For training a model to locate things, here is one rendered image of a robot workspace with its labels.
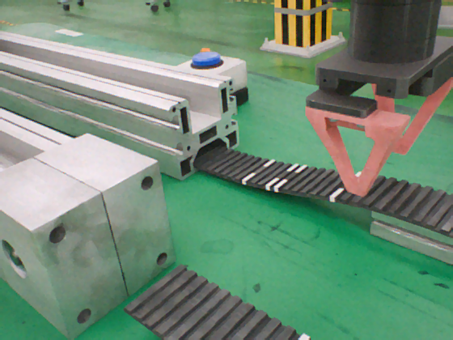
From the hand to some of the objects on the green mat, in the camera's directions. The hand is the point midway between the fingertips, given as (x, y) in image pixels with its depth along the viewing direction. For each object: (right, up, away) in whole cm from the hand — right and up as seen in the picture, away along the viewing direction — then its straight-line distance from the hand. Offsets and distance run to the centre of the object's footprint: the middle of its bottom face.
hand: (378, 163), depth 38 cm
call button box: (-15, +9, +29) cm, 34 cm away
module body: (-44, +11, +39) cm, 60 cm away
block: (-22, -8, +1) cm, 24 cm away
